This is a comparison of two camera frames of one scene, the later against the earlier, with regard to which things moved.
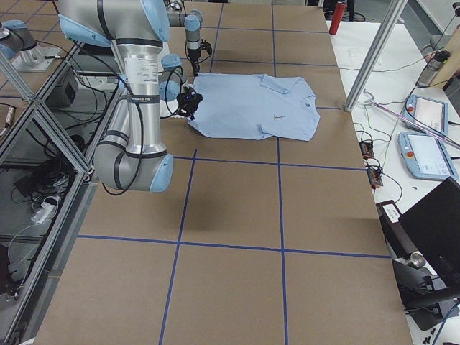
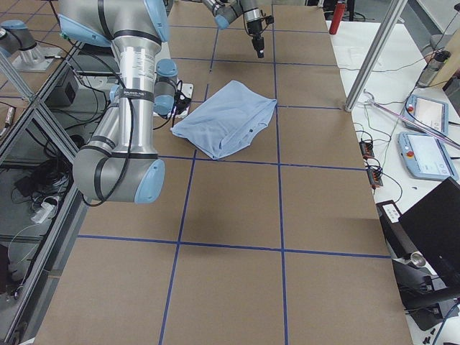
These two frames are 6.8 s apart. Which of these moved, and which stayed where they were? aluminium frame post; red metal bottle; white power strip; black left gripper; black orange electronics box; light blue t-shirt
Moved: light blue t-shirt; black left gripper
Stayed: aluminium frame post; red metal bottle; white power strip; black orange electronics box
